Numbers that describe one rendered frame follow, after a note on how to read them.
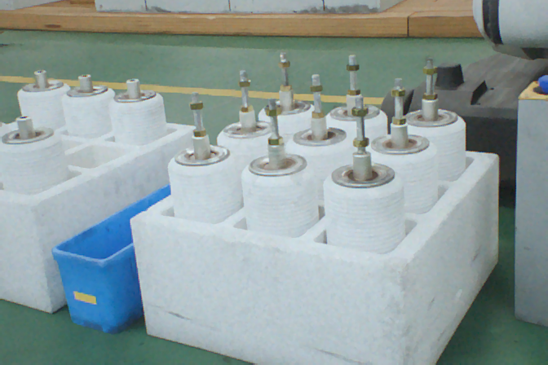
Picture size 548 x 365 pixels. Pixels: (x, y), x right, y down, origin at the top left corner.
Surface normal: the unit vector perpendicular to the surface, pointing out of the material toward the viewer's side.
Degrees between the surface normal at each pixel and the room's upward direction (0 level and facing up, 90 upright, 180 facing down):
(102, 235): 88
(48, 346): 0
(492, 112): 46
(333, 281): 90
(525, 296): 90
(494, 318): 0
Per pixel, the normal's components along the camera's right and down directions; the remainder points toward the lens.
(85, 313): -0.52, 0.36
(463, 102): -0.39, -0.43
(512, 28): -0.36, 0.76
